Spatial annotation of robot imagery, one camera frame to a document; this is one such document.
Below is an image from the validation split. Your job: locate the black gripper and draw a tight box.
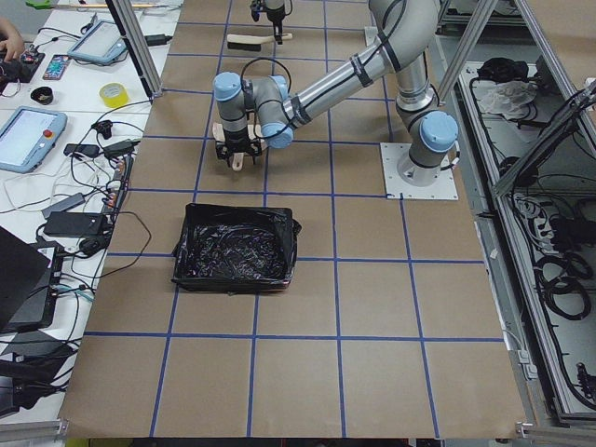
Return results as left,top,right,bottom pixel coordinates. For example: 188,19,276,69
250,0,290,45
215,130,261,169

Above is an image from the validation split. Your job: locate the beige hand brush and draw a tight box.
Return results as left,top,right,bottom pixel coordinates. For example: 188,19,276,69
226,33,293,52

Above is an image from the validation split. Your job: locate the beige plastic dustpan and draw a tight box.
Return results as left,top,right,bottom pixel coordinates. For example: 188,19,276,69
211,123,267,171

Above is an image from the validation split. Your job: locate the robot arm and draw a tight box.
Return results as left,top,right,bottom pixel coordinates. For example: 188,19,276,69
213,1,458,185
250,0,293,45

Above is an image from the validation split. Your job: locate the pink bin with black bag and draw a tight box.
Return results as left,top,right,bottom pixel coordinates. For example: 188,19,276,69
171,203,302,293

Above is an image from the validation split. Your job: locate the person hand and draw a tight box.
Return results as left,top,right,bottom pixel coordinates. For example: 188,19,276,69
0,17,25,61

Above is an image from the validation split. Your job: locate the yellow tape roll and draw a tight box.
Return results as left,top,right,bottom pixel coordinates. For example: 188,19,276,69
99,82,129,109

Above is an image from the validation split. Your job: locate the far teach pendant tablet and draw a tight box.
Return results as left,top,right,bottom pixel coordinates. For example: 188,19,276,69
67,20,127,66

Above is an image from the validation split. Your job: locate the teach pendant tablet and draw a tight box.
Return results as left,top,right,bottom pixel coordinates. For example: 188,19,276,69
67,20,127,66
1,106,68,173

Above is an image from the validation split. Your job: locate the black power adapter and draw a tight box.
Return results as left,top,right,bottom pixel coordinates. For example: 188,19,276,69
44,211,107,237

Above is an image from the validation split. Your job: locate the smartphone with colourful screen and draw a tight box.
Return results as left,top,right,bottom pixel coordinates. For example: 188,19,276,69
42,55,71,81

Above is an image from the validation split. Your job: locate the small black bowl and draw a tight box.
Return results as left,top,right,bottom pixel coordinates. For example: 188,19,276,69
30,86,54,105

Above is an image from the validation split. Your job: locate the near teach pendant tablet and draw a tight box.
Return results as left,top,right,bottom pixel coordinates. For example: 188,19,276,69
1,106,68,173

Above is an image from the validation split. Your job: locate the black laptop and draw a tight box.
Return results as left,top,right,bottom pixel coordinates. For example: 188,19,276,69
1,229,64,334

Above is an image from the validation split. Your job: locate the aluminium frame post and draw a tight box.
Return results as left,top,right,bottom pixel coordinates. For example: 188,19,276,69
106,0,162,102

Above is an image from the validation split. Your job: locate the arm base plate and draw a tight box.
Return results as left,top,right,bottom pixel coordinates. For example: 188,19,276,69
380,142,458,201

